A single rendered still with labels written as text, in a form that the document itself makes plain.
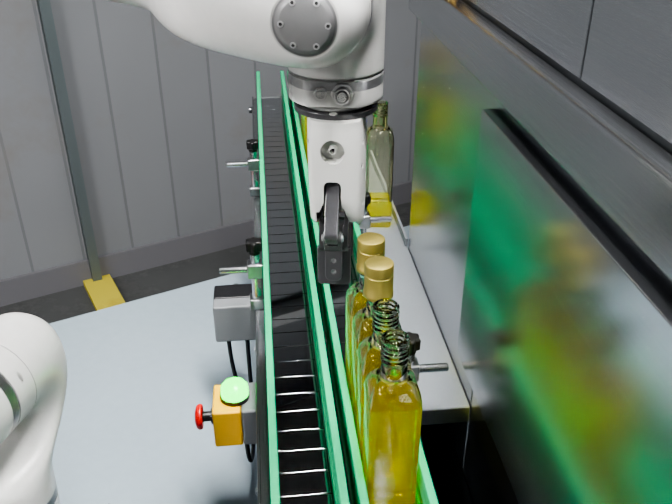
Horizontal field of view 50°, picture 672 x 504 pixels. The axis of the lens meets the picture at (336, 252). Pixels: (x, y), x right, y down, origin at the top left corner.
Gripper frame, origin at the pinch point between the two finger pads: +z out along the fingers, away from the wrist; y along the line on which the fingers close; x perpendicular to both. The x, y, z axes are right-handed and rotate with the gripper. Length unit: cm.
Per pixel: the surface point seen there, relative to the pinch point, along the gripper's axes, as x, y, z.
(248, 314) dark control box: 19, 47, 40
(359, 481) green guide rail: -2.9, -5.6, 25.9
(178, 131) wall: 85, 237, 74
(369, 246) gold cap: -3.2, 12.8, 6.3
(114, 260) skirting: 115, 216, 129
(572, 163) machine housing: -20.0, -6.1, -12.5
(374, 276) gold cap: -3.9, 7.1, 7.0
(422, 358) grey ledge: -11.7, 27.8, 34.2
